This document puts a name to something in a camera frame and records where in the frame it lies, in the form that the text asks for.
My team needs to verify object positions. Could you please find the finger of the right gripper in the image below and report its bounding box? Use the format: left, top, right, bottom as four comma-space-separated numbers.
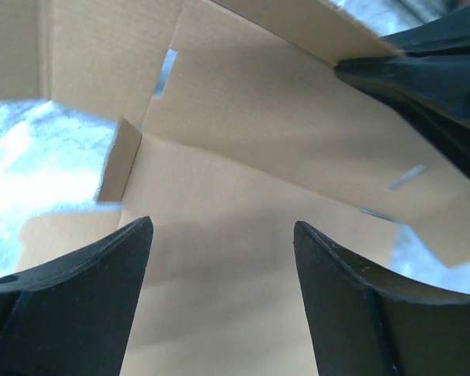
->
334, 5, 470, 179

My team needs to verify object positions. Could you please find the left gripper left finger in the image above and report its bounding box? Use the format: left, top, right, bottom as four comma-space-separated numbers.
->
0, 217, 154, 376

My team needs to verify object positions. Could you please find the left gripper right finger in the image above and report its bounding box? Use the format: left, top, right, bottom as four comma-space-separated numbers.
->
294, 221, 470, 375

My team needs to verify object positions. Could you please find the brown cardboard box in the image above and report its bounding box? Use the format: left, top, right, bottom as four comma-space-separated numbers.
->
0, 1, 470, 375

